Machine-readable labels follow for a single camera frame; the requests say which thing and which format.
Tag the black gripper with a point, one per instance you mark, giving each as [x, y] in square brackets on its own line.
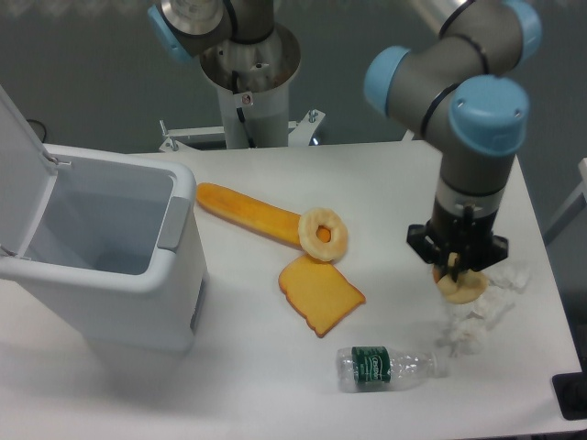
[471, 238]

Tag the pale round bread roll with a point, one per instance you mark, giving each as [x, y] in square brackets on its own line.
[453, 292]

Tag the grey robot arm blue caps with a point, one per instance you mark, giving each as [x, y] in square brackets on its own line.
[455, 96]

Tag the crumpled white tissue paper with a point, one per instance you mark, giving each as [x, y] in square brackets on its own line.
[469, 324]

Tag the clear plastic bottle green label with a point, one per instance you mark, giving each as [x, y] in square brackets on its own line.
[380, 368]

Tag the orange toast slice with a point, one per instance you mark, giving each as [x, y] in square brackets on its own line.
[319, 293]

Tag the black device at table edge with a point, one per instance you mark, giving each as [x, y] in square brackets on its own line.
[570, 390]

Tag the long orange baguette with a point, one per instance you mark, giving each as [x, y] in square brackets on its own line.
[250, 213]

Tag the white trash bin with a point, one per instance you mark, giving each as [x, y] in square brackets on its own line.
[113, 249]

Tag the white open bin lid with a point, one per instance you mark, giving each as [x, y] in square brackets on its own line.
[28, 176]

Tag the pale ring donut bread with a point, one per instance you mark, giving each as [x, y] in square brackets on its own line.
[322, 234]

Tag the white frame at right edge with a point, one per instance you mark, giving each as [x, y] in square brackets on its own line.
[572, 206]

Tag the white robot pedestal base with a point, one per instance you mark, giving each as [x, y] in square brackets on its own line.
[252, 83]

